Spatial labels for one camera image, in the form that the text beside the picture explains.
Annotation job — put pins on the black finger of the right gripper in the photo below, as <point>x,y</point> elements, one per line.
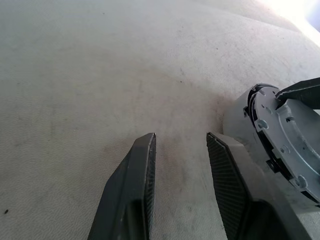
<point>305,92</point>

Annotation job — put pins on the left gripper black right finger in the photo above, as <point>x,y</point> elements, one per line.
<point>232,187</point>

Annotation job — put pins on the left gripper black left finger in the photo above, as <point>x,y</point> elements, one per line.
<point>130,200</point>

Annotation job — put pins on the round motor housing with stator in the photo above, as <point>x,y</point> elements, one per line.
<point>255,120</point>

